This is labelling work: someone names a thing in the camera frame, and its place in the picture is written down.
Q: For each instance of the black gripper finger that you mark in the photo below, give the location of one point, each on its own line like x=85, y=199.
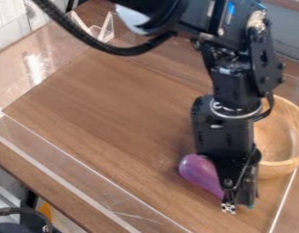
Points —
x=247, y=191
x=233, y=197

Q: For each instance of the clear acrylic corner bracket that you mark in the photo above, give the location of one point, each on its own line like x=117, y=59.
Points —
x=104, y=32

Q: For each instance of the black clamp with cable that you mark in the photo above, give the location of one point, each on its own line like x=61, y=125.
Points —
x=33, y=221

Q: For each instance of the brown wooden bowl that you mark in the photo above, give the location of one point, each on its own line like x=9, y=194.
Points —
x=276, y=138

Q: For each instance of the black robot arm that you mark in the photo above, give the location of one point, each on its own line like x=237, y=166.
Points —
x=229, y=31

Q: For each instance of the clear acrylic front wall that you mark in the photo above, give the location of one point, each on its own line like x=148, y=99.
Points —
x=86, y=196

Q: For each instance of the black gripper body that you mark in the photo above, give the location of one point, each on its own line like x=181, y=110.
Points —
x=223, y=130

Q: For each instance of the purple toy eggplant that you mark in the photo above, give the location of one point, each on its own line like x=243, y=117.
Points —
x=207, y=172

